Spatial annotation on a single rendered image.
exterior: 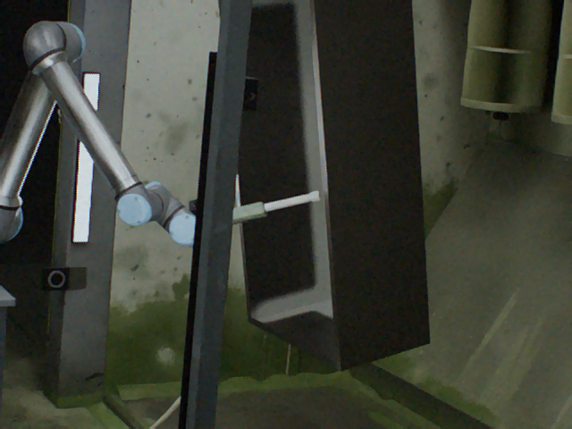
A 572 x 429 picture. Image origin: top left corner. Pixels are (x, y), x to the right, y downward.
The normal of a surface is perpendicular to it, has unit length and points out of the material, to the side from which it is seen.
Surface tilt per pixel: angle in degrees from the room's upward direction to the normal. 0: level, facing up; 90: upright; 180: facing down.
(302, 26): 90
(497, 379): 57
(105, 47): 90
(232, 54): 90
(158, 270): 90
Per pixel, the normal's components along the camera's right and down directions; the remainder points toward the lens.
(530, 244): -0.69, -0.54
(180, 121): 0.47, 0.18
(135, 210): -0.27, 0.18
